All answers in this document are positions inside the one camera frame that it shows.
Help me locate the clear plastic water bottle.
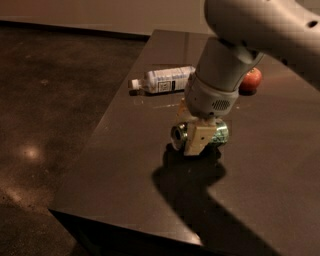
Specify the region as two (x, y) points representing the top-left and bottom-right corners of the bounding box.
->
(128, 66), (195, 94)

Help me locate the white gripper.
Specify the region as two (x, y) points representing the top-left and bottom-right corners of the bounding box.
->
(176, 73), (239, 156)

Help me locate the red apple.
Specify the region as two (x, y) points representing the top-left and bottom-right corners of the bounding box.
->
(239, 68), (262, 94)

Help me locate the green soda can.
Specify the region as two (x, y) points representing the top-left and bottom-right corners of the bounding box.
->
(170, 119), (229, 153)

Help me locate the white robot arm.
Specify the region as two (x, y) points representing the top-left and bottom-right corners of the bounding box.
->
(176, 0), (320, 156)

